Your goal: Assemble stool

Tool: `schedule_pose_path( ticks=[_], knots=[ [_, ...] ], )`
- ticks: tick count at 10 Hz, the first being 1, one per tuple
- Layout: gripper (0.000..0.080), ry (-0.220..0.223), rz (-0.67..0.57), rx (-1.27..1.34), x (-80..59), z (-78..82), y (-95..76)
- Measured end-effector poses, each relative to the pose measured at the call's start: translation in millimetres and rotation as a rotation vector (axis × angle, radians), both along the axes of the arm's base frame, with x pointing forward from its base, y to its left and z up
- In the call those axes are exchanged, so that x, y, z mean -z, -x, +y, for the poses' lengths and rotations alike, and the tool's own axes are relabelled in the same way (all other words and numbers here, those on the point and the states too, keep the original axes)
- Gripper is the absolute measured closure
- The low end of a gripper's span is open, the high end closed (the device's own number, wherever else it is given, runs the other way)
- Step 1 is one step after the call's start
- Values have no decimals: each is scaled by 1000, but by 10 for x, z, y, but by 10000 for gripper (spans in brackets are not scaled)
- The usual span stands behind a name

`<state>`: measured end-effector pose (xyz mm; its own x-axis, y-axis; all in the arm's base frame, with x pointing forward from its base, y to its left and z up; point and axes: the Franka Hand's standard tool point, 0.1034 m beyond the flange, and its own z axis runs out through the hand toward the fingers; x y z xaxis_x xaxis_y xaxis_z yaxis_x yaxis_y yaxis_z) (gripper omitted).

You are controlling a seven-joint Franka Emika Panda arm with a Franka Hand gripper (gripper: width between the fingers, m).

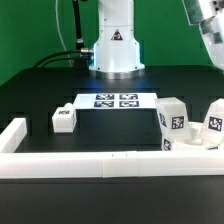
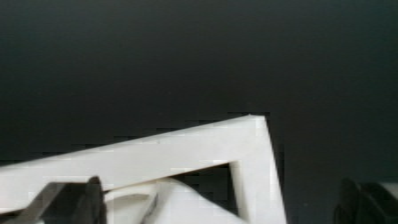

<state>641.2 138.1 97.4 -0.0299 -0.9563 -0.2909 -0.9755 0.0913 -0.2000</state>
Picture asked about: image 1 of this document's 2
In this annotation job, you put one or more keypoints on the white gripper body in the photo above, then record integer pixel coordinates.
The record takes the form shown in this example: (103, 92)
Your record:
(212, 33)

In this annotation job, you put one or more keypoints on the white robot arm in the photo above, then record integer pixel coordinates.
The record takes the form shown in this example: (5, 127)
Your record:
(116, 53)

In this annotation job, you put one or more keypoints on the white fiducial marker sheet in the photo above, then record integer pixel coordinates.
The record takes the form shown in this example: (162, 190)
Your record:
(115, 101)

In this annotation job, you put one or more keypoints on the white U-shaped obstacle fence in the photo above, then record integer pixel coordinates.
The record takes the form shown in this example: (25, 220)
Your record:
(14, 165)

